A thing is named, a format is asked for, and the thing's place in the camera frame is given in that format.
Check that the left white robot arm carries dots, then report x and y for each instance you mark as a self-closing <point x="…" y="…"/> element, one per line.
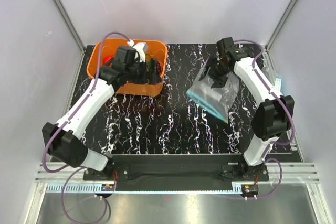
<point x="63" y="138"/>

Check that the left aluminium corner post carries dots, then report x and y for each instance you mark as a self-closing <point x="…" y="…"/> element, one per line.
<point x="68" y="23"/>

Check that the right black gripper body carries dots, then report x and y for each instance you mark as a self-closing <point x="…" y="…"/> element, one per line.
<point x="217" y="68"/>

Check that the right aluminium corner post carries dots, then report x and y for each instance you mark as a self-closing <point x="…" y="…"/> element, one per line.
<point x="280" y="25"/>

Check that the aluminium frame rail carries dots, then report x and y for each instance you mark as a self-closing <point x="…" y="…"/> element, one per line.
<point x="289" y="173"/>

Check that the clear zip top bag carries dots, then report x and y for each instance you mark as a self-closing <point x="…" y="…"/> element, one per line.
<point x="216" y="101"/>

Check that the dark red grape bunch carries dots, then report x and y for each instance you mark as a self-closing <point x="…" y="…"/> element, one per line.
<point x="157" y="66"/>

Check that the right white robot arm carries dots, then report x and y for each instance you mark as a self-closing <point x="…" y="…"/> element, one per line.
<point x="273" y="116"/>

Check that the green spring onion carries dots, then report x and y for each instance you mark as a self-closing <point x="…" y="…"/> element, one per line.
<point x="150" y="63"/>

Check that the aluminium corner post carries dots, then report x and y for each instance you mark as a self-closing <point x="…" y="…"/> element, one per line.
<point x="280" y="25"/>
<point x="68" y="23"/>

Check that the spare clear plastic bag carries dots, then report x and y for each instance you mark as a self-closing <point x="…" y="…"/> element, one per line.
<point x="273" y="77"/>

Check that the black marble pattern mat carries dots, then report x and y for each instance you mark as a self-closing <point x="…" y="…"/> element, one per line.
<point x="171" y="123"/>

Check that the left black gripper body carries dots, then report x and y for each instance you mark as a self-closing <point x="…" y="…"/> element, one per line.
<point x="137" y="73"/>

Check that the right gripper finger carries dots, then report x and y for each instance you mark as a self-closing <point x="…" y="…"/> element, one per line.
<point x="205" y="68"/>
<point x="219" y="81"/>

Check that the red strawberry toy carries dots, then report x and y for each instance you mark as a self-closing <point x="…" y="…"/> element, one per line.
<point x="107" y="59"/>

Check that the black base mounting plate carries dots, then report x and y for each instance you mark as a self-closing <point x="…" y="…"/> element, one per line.
<point x="178" y="173"/>

